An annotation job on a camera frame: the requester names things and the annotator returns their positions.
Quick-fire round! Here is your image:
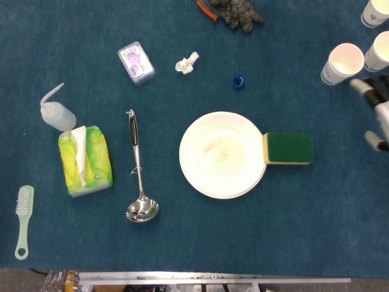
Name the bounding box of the clear crinkled plastic bag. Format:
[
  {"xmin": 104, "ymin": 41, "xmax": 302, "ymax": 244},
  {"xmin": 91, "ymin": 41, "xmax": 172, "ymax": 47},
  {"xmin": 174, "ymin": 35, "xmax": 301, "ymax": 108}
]
[{"xmin": 39, "ymin": 269, "xmax": 80, "ymax": 292}]

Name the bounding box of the translucent squeeze wash bottle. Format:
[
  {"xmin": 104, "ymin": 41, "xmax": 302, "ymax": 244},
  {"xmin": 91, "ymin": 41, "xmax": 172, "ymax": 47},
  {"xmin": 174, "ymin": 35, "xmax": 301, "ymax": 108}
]
[{"xmin": 40, "ymin": 82, "xmax": 77, "ymax": 132}]

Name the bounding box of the white paper cup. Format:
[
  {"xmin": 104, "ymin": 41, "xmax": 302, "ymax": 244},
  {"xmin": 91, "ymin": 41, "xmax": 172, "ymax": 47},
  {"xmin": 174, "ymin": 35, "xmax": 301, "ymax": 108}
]
[
  {"xmin": 363, "ymin": 30, "xmax": 389, "ymax": 73},
  {"xmin": 320, "ymin": 43, "xmax": 365, "ymax": 86},
  {"xmin": 360, "ymin": 0, "xmax": 389, "ymax": 29}
]

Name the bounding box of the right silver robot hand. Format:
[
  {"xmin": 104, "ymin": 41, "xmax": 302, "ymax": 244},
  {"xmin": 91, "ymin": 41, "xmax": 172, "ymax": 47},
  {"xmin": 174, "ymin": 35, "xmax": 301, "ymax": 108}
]
[{"xmin": 349, "ymin": 74, "xmax": 389, "ymax": 152}]

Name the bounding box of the grey striped work glove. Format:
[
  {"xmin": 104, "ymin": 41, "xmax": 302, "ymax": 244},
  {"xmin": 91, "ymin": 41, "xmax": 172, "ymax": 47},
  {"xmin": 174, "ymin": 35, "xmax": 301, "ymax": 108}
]
[{"xmin": 196, "ymin": 0, "xmax": 265, "ymax": 33}]

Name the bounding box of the blue felt table cloth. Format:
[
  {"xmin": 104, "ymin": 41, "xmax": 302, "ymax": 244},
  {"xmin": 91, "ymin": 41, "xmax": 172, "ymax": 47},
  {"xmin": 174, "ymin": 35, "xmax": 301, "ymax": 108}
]
[{"xmin": 0, "ymin": 0, "xmax": 389, "ymax": 279}]

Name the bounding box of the green yellow tissue pack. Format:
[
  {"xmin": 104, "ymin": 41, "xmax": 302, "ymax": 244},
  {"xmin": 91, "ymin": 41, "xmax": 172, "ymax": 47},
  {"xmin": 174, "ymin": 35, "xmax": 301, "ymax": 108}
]
[{"xmin": 58, "ymin": 124, "xmax": 114, "ymax": 198}]

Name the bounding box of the pale green scrub brush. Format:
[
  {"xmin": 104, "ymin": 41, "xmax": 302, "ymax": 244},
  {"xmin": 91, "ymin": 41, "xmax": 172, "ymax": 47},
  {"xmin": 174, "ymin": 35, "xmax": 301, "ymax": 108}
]
[{"xmin": 14, "ymin": 185, "xmax": 35, "ymax": 261}]

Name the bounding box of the green yellow sponge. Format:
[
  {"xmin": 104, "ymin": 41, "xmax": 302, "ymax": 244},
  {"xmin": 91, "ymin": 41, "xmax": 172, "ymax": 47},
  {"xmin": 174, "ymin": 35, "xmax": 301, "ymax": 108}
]
[{"xmin": 262, "ymin": 131, "xmax": 314, "ymax": 166}]

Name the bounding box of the aluminium frame rail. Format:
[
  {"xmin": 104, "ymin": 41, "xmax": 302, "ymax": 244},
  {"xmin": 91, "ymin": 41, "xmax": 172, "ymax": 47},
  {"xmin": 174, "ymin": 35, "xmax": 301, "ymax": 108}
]
[{"xmin": 78, "ymin": 271, "xmax": 352, "ymax": 287}]

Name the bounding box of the clear plastic card box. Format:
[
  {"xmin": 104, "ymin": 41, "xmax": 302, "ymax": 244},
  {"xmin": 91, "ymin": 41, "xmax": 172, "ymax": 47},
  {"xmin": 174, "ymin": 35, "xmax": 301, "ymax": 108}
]
[{"xmin": 117, "ymin": 41, "xmax": 156, "ymax": 85}]

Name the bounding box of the steel ladle black grip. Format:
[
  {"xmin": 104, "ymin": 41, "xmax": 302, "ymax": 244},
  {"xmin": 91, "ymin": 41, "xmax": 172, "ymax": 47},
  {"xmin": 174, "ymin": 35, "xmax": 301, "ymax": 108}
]
[{"xmin": 125, "ymin": 109, "xmax": 160, "ymax": 223}]

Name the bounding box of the white round plate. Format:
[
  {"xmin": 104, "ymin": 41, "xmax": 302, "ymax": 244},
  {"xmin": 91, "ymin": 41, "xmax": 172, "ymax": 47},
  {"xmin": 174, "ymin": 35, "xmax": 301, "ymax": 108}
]
[{"xmin": 179, "ymin": 111, "xmax": 266, "ymax": 200}]

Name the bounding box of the blue bottle cap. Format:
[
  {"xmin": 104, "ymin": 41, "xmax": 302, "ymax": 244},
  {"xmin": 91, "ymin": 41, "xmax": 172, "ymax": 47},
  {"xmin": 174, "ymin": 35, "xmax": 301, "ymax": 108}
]
[{"xmin": 232, "ymin": 74, "xmax": 246, "ymax": 91}]

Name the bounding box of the crumpled white tissue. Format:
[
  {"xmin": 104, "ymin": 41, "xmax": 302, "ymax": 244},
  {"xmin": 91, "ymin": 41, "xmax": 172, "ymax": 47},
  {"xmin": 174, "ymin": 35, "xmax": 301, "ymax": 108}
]
[{"xmin": 174, "ymin": 51, "xmax": 201, "ymax": 75}]

